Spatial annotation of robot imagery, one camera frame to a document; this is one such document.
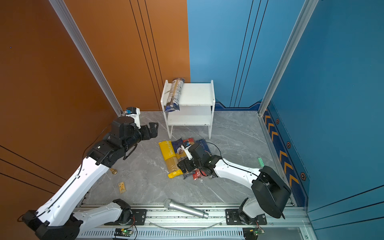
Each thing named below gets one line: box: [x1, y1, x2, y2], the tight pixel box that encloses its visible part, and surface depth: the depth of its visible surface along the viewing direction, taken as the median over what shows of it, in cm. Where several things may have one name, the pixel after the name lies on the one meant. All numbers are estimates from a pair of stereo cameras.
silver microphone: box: [164, 198, 209, 220], surface depth 76 cm
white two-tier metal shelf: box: [160, 80, 216, 140], surface depth 86 cm
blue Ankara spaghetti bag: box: [172, 137, 188, 163], surface depth 96 cm
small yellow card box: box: [118, 181, 126, 194], surface depth 84 cm
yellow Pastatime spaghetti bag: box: [158, 140, 183, 179], surface depth 93 cm
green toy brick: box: [258, 157, 265, 167], surface depth 93 cm
